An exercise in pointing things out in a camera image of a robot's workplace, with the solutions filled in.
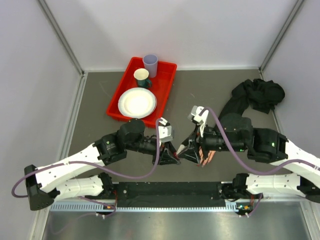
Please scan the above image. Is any mannequin hand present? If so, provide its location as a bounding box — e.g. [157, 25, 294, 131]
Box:
[197, 148, 216, 167]

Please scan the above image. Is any red plastic tray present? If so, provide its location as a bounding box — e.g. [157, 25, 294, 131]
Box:
[106, 56, 177, 128]

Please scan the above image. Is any lavender plastic cup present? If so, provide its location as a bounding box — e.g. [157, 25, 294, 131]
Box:
[142, 54, 158, 78]

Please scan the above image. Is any green mug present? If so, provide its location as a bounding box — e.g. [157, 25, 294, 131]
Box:
[135, 77, 152, 89]

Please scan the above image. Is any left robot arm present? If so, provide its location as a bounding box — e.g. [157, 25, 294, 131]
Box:
[24, 118, 180, 211]

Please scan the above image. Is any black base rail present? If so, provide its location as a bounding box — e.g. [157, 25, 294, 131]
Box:
[114, 182, 226, 208]

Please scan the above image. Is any white paper plate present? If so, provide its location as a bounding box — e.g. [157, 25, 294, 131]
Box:
[117, 87, 157, 119]

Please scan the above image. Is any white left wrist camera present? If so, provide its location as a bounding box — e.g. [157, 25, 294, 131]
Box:
[157, 117, 174, 143]

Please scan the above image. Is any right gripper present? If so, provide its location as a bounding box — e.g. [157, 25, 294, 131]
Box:
[177, 122, 247, 164]

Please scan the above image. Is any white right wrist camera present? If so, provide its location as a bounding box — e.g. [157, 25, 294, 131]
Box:
[187, 105, 209, 137]

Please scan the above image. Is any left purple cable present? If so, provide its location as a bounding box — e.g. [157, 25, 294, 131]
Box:
[11, 118, 163, 200]

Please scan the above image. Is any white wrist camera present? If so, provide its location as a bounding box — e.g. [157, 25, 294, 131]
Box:
[157, 117, 174, 143]
[187, 105, 209, 137]

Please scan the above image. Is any purple cable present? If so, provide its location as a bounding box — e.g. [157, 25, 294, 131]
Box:
[11, 118, 163, 200]
[202, 106, 320, 176]

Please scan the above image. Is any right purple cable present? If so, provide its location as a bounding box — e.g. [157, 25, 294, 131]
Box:
[202, 106, 320, 176]

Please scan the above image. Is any white nail polish cap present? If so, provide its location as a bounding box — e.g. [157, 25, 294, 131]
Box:
[176, 144, 187, 156]

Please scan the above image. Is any black sleeve cloth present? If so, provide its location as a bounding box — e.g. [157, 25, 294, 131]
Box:
[218, 78, 285, 119]

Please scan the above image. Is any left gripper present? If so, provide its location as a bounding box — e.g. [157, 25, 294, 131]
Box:
[126, 136, 181, 166]

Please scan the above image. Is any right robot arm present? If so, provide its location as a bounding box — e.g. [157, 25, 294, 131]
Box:
[177, 113, 320, 203]

